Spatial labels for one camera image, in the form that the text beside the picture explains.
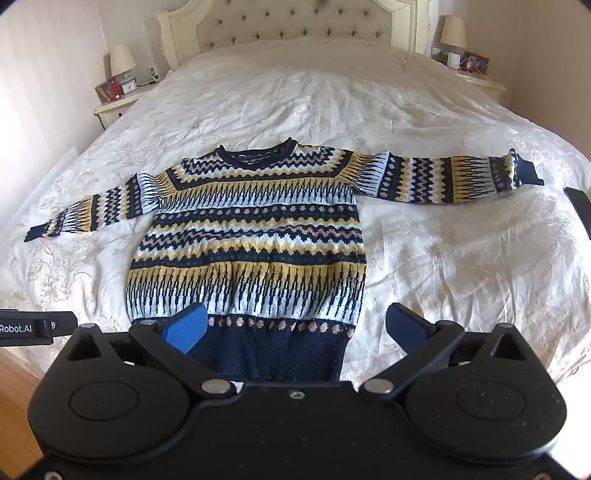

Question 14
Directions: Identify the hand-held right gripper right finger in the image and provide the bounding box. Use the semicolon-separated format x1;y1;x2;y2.
360;303;533;400

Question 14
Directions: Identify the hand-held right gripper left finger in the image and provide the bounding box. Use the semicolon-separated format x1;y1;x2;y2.
62;302;234;398

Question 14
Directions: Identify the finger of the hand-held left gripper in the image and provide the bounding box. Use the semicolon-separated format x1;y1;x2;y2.
47;312;78;337

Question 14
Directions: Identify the navy yellow patterned knit sweater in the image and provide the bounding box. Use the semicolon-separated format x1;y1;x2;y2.
24;137;546;384

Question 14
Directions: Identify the black phone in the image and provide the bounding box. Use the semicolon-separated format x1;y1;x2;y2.
564;186;591;219

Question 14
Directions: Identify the cream nightstand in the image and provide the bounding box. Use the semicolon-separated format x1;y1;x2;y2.
95;80;171;130
457;69;508;103

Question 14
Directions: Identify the bed with white bedspread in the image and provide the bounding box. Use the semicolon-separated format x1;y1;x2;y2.
0;39;591;384

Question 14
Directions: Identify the cream table lamp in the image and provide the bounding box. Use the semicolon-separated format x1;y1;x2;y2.
109;44;137;90
438;15;468;58

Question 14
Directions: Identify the cream tufted headboard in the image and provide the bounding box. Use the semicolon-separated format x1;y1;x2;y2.
154;0;444;70

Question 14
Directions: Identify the brown picture frame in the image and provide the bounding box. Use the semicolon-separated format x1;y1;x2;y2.
462;52;491;75

